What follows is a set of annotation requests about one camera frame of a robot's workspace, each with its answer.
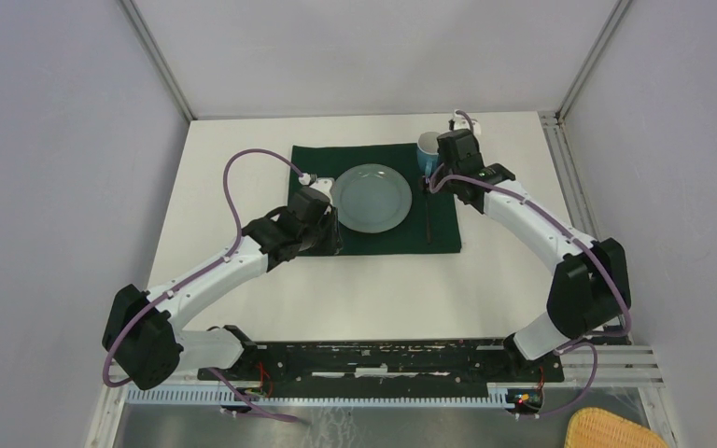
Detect blue ceramic mug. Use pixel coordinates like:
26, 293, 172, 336
416, 132, 441, 177

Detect black spoon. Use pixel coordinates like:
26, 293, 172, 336
419, 176, 432, 245

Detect teal ceramic dinner plate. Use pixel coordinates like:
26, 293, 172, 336
330, 163, 413, 234

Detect dark green cloth placemat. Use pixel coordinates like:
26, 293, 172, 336
291, 143, 461, 256

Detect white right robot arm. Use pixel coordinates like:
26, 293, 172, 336
430, 129, 631, 381

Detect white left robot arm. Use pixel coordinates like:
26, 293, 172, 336
102, 180, 342, 390

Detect yellow woven basket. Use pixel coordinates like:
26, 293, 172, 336
564, 407, 668, 448

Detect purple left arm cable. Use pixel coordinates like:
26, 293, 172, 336
101, 147, 310, 425

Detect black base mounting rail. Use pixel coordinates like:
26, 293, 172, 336
222, 338, 565, 399

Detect white slotted cable duct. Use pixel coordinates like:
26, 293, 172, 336
124, 384, 514, 410

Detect aluminium frame rails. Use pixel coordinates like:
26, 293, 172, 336
85, 341, 670, 447

